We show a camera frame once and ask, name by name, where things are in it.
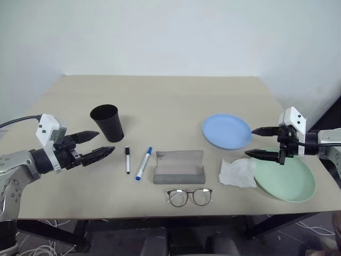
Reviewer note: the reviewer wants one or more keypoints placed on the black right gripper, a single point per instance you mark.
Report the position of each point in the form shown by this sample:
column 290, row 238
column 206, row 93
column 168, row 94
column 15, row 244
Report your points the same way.
column 287, row 144

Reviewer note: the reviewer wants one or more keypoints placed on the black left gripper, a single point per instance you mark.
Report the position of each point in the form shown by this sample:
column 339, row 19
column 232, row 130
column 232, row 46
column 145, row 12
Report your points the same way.
column 66, row 154

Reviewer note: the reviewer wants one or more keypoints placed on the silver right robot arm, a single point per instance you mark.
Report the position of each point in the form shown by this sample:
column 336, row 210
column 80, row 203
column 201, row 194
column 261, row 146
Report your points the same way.
column 325, row 141

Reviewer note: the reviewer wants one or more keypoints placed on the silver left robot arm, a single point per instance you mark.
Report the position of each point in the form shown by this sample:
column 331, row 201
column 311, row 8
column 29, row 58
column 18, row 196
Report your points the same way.
column 16, row 170

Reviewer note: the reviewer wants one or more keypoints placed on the black plastic cup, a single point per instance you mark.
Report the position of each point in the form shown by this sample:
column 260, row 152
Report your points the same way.
column 108, row 122

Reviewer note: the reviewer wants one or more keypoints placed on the black-capped whiteboard marker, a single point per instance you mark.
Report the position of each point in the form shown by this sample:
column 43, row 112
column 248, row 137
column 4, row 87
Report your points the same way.
column 128, row 160

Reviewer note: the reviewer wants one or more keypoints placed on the blue plate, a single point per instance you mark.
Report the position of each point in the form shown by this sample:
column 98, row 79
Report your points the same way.
column 226, row 130

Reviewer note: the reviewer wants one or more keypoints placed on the crumpled white tissue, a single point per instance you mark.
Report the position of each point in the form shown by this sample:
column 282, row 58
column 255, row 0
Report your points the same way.
column 237, row 172

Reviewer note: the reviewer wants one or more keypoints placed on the green plate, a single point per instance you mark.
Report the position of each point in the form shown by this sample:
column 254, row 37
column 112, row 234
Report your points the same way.
column 286, row 178

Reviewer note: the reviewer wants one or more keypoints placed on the blue-capped whiteboard marker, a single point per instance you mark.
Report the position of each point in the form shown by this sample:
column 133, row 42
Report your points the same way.
column 144, row 163

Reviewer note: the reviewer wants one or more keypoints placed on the grey open glasses case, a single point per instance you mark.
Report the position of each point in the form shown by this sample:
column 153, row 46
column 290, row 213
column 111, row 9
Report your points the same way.
column 179, row 166

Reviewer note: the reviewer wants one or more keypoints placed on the brown round-framed glasses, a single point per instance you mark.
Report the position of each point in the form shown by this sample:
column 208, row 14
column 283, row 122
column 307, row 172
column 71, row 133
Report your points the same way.
column 189, row 197

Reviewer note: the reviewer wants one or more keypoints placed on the dark rounded shape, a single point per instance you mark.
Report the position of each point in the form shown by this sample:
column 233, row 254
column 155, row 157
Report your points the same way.
column 221, row 244

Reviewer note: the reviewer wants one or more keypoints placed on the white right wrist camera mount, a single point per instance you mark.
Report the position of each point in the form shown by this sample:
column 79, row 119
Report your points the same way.
column 294, row 125

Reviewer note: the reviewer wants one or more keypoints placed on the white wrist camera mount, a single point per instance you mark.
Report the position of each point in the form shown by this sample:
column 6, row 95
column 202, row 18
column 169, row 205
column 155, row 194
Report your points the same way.
column 47, row 130
column 294, row 125

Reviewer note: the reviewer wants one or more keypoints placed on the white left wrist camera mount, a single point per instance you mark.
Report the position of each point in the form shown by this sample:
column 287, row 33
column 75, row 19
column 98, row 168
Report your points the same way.
column 47, row 130

